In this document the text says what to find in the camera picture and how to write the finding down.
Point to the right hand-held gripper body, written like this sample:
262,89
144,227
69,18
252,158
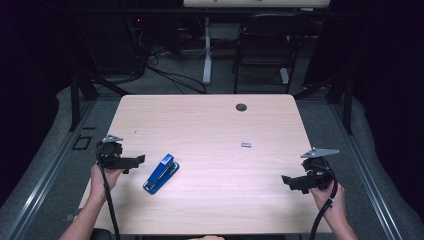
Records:
318,173

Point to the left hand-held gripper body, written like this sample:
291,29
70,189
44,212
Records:
110,151

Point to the blue stapler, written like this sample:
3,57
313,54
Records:
161,173

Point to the silver staple strip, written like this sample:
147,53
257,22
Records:
246,145

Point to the person's left hand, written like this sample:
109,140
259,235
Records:
101,181

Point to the person's right hand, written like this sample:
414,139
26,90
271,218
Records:
335,208

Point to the black tape rectangle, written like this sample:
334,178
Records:
80,148

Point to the short black tape strip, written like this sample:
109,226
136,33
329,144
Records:
88,128

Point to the grey tape piece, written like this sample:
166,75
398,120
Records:
69,217

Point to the black table grommet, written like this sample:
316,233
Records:
241,107

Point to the white desk leg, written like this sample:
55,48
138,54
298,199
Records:
284,76
207,50

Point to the black folding chair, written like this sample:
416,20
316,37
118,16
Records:
270,50

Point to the aluminium floor rail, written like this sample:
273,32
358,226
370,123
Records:
43,186
370,180

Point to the black metal frame post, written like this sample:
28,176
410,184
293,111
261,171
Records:
75,103
348,106

